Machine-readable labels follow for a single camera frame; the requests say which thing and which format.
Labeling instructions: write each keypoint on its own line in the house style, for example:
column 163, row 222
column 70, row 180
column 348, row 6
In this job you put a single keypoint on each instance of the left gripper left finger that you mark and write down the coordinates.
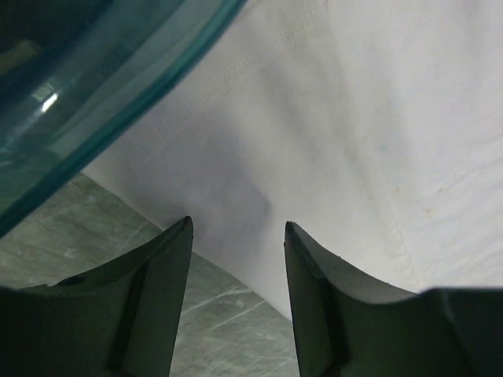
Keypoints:
column 119, row 319

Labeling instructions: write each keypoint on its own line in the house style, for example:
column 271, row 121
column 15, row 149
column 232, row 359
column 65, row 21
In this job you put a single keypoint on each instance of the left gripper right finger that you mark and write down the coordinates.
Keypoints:
column 348, row 323

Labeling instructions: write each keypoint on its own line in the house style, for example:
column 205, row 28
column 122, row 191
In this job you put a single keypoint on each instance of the white t-shirt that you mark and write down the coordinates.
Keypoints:
column 374, row 125

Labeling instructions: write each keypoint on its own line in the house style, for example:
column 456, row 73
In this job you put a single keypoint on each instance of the teal plastic basket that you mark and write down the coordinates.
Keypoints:
column 76, row 74

